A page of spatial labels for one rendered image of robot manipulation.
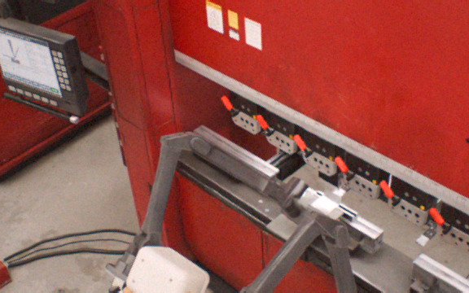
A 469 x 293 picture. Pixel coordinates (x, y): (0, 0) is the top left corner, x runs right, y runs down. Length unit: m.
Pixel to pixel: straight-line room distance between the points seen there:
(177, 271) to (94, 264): 2.02
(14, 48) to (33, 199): 1.70
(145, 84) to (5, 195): 1.91
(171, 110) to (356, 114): 1.07
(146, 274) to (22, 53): 1.29
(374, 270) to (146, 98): 1.21
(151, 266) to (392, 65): 0.97
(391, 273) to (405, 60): 0.93
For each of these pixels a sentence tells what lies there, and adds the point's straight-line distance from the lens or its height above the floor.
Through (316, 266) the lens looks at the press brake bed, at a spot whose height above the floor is 0.76.
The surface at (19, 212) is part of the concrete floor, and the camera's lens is 4.55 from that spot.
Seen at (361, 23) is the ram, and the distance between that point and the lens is 2.24.
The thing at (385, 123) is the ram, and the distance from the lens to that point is 2.36.
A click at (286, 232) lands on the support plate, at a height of 1.00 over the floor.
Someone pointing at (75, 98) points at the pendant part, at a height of 1.33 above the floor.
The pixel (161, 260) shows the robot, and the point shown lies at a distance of 2.14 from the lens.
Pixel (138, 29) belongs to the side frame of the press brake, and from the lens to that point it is 2.91.
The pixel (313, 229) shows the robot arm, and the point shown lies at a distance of 2.17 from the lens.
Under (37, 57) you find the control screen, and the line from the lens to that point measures 3.02.
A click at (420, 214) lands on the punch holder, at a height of 1.24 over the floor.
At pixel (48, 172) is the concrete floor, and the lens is 4.78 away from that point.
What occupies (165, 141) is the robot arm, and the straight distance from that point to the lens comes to 2.31.
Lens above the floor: 2.96
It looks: 39 degrees down
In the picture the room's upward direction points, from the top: 4 degrees counter-clockwise
